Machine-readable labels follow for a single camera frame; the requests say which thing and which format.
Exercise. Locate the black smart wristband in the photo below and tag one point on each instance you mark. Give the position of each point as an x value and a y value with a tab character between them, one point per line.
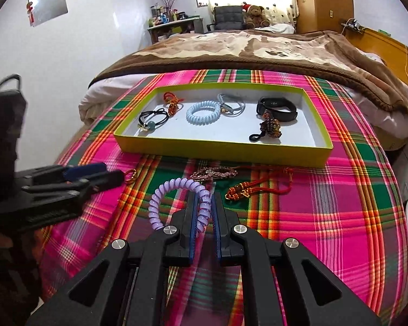
282	113

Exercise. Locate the yellow-green shallow cardboard box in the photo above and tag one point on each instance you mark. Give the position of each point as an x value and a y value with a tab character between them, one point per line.
224	132

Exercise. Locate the white pillow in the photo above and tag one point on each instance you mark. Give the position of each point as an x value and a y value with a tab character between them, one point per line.
282	29

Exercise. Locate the wooden desk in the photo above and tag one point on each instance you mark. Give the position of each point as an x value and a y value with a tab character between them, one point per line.
171	29

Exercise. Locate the silver wall sheet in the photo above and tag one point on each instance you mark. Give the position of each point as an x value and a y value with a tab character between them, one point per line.
47	5

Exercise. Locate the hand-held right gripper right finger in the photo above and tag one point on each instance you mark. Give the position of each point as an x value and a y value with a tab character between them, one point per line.
216	224

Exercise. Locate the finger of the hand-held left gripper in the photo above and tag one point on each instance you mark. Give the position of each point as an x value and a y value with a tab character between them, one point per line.
105	179
85	170

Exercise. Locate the shelf with power strip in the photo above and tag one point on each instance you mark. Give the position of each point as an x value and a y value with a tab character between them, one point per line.
352	26

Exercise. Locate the wooden wardrobe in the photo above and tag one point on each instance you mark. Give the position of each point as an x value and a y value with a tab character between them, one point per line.
323	3

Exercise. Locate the wooden bed headboard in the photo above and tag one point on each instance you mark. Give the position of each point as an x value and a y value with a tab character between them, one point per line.
384	47

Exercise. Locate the black office chair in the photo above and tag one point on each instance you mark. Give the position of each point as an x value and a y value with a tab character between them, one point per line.
227	17

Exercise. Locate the cluster of desk bottles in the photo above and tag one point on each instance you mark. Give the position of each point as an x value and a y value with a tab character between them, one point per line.
163	17

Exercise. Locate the red wall ornament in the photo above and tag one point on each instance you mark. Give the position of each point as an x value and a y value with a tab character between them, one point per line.
29	12

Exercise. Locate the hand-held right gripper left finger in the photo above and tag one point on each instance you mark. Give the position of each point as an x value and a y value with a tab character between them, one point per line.
190	224

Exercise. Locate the brown teddy bear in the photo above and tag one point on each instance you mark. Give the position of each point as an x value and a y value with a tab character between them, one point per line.
256	15

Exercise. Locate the brown plush blanket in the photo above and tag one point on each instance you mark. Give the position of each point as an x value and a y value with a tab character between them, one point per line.
207	51

